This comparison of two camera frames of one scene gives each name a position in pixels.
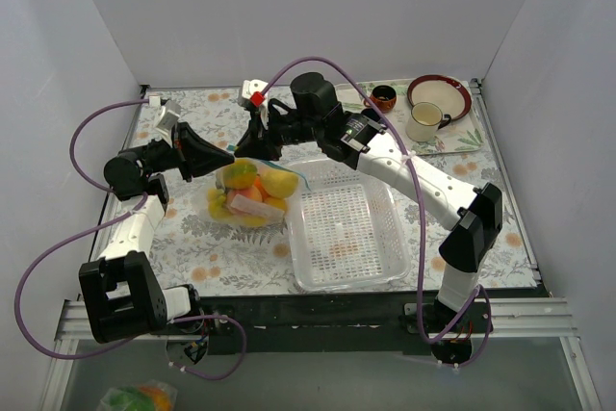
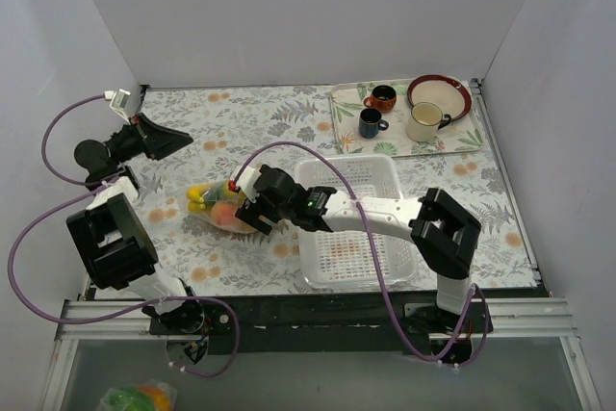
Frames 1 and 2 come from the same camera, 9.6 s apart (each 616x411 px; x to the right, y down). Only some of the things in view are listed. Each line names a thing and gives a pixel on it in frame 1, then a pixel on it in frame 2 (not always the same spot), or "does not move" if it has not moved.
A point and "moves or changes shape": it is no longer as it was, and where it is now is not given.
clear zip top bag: [253, 192] moves or changes shape
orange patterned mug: [383, 97] does not move
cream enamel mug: [424, 120] does not move
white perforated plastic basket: [347, 230] does not move
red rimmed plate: [452, 96] does not move
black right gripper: [263, 131] -> [255, 212]
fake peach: [250, 192] moves or changes shape
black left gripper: [182, 152] -> [144, 136]
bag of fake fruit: [151, 396] does not move
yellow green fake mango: [242, 174] moves or changes shape
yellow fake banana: [219, 214] -> [194, 197]
